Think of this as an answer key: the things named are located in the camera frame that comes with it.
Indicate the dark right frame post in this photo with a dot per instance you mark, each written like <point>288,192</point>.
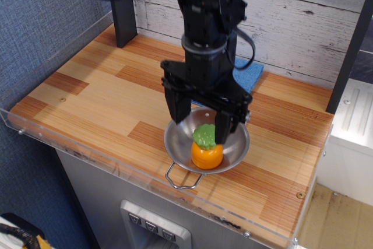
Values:
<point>350,56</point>

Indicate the silver toy fridge cabinet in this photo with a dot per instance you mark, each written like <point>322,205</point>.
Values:
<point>100,190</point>

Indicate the silver water dispenser panel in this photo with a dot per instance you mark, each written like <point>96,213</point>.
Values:
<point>146,228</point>

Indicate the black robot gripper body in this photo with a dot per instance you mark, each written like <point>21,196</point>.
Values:
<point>208,71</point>

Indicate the orange toy carrot green top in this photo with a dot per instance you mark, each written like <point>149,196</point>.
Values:
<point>205,152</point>

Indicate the blue folded towel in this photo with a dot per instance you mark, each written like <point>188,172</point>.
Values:
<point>249,77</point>

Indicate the steel bowl with wire handles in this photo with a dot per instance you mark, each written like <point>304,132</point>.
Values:
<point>191,144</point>

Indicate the clear acrylic table guard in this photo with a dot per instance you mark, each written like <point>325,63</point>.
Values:
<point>104,106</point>

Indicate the yellow object bottom corner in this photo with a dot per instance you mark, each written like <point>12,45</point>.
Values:
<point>43,244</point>

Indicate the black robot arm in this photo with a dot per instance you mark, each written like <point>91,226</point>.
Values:
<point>208,21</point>

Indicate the white toy appliance top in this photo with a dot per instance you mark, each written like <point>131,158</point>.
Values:
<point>353,119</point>

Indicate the dark frame post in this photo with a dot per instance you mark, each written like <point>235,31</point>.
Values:
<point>124,21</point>
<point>350,56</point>

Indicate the dark left frame post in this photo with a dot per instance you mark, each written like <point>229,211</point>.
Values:
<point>124,21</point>

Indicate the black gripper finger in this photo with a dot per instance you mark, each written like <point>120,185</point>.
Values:
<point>179,103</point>
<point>226,124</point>

